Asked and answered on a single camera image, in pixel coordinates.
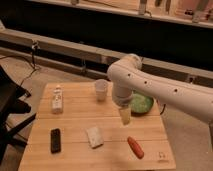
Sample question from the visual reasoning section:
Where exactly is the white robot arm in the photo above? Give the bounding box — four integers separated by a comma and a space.
107, 54, 213, 148

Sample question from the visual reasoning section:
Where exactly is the green bowl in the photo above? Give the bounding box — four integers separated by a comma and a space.
130, 93, 154, 115

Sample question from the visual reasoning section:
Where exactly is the orange carrot toy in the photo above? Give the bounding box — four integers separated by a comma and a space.
127, 137, 144, 159

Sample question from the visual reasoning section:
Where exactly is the translucent plastic cup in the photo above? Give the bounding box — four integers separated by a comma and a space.
94, 79, 108, 101

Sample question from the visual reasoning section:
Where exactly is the small white bottle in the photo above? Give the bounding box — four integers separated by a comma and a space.
52, 85, 63, 114

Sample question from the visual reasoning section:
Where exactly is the black remote control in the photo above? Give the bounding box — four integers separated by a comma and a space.
50, 129, 61, 153

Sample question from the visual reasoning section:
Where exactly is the black chair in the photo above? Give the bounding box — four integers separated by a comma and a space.
0, 65, 35, 164

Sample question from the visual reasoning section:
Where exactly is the black cable on floor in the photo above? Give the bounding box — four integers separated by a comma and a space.
0, 43, 43, 88

